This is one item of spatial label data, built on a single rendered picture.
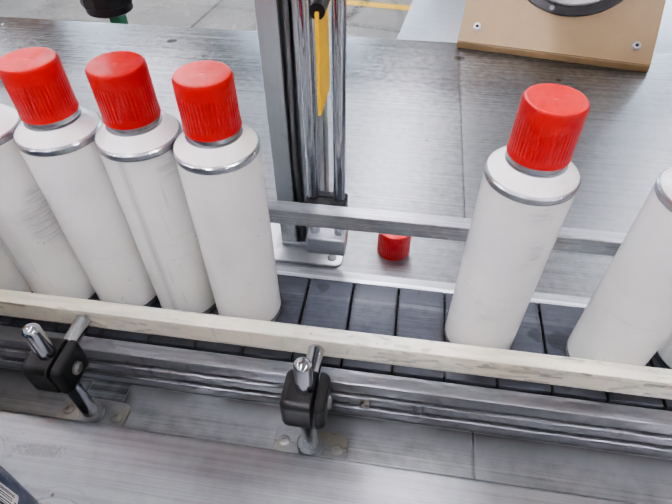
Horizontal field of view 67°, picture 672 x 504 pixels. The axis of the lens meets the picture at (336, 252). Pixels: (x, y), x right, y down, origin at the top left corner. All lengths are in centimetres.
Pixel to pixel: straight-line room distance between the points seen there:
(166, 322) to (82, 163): 12
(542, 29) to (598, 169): 33
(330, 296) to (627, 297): 22
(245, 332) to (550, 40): 74
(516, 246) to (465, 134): 43
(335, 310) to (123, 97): 22
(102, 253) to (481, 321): 27
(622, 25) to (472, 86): 27
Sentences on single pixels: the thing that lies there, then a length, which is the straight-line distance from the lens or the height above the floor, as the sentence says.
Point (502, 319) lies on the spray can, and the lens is 36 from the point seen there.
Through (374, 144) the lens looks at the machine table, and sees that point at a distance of 69.
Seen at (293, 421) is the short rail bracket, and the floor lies 90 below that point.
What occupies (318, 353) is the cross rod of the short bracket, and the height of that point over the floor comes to 91.
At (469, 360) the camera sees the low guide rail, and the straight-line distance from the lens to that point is 37.
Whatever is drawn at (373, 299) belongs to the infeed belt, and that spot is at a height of 88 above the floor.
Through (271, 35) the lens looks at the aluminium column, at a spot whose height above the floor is 105.
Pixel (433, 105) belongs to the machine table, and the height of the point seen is 83.
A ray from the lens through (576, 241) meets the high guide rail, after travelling 40.
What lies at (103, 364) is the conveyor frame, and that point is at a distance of 46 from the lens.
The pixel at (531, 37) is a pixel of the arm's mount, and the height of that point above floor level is 86.
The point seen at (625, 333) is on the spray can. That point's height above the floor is 94.
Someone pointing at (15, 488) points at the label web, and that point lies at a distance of 32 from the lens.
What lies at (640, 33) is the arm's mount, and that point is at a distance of 99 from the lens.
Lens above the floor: 122
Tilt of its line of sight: 46 degrees down
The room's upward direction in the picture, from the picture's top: 1 degrees counter-clockwise
